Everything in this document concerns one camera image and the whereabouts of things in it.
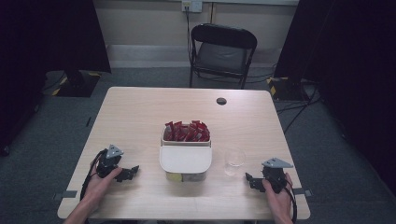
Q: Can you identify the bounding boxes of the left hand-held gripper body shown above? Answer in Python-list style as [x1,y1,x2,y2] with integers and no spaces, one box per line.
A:
[95,144,124,179]

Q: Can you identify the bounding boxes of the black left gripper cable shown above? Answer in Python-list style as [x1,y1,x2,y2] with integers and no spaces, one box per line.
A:
[79,148,108,202]

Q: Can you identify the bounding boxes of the person's right hand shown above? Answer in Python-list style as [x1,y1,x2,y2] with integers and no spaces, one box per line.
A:
[262,173,294,222]

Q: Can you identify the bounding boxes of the black floor cables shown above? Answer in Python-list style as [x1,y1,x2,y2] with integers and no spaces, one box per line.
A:
[275,83,323,135]

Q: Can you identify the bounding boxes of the black curtain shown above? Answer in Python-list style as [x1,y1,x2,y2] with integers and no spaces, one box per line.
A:
[0,0,112,157]
[274,0,396,197]

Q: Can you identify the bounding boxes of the clear drinking glass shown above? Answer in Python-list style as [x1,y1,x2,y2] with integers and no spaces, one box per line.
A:
[223,147,247,177]

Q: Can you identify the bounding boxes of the pile of red packets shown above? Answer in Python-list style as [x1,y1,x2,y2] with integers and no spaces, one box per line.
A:
[163,119,211,143]

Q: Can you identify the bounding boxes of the person's left hand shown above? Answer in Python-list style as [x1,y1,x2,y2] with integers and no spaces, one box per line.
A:
[81,166,123,213]

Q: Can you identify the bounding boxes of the white wall socket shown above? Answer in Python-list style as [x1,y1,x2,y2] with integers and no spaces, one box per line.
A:
[181,0,204,14]

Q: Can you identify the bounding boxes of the black wall socket cable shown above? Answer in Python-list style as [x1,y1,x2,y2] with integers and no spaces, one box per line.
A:
[185,5,194,64]

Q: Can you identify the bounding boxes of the black stand base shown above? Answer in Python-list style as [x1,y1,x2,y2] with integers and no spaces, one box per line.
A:
[55,69,103,98]
[266,76,311,102]

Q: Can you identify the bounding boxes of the grey table bracket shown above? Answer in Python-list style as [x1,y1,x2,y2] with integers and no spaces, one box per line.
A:
[51,189,78,202]
[291,188,314,198]

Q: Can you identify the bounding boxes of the black folding chair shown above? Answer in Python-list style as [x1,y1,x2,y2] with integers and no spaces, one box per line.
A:
[188,22,259,91]

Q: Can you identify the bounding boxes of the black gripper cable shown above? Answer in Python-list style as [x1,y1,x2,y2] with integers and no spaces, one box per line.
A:
[79,148,108,202]
[284,178,298,224]

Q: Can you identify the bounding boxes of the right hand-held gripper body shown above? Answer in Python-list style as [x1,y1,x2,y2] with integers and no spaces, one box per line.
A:
[261,157,294,194]

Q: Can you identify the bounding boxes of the white storage box with lid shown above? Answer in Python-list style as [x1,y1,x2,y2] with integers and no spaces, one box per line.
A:
[159,123,214,183]

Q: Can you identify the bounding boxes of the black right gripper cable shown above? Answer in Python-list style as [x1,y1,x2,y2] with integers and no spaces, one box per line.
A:
[284,178,298,224]

